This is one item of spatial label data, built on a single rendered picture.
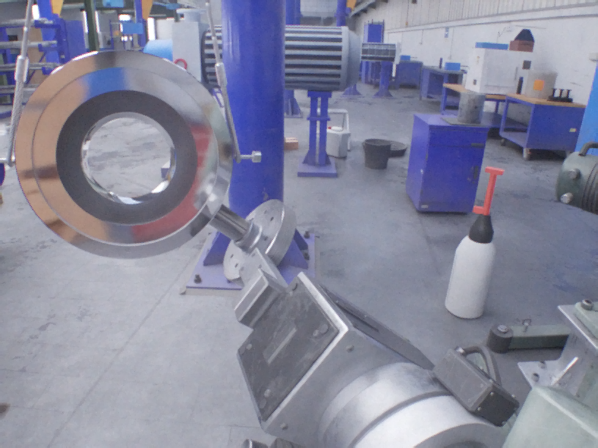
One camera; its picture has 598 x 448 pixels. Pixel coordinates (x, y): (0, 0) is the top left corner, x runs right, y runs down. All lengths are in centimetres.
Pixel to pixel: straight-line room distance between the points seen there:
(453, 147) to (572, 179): 226
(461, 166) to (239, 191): 187
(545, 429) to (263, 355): 30
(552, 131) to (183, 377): 529
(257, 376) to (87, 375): 159
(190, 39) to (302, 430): 396
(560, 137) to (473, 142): 282
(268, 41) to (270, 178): 70
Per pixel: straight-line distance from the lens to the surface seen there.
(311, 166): 444
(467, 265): 215
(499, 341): 159
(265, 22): 213
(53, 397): 196
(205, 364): 191
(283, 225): 81
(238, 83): 215
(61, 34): 911
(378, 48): 1101
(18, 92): 79
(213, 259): 253
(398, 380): 40
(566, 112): 608
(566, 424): 24
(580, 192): 118
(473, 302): 226
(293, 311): 45
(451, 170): 343
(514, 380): 154
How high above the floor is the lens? 129
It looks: 24 degrees down
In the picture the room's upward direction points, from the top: 1 degrees clockwise
